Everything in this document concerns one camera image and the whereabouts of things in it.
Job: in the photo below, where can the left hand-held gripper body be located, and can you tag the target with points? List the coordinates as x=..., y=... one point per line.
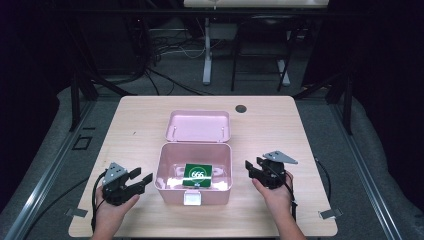
x=116, y=190

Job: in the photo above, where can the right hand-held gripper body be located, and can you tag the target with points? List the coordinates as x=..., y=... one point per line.
x=271, y=171

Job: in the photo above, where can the green packet with white print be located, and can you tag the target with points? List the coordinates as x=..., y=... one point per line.
x=197, y=175

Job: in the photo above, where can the pink storage box with lid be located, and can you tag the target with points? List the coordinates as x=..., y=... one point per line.
x=196, y=156

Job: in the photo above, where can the person's left hand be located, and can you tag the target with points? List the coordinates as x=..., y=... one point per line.
x=111, y=213

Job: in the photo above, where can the person's right hand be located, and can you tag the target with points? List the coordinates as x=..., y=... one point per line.
x=275, y=200

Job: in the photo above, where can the grey metal table clip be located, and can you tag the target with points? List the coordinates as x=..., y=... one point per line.
x=330, y=213
x=76, y=212

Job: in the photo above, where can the round dark table grommet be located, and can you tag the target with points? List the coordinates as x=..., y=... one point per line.
x=240, y=108

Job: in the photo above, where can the black metal stand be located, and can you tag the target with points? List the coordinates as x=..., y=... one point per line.
x=346, y=100
x=76, y=96

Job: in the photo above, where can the white desk with legs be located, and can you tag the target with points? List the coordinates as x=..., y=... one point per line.
x=207, y=50

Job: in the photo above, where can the black chair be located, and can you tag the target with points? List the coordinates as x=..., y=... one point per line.
x=260, y=33

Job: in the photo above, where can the aluminium floor rail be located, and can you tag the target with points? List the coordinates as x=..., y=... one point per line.
x=366, y=186
x=43, y=186

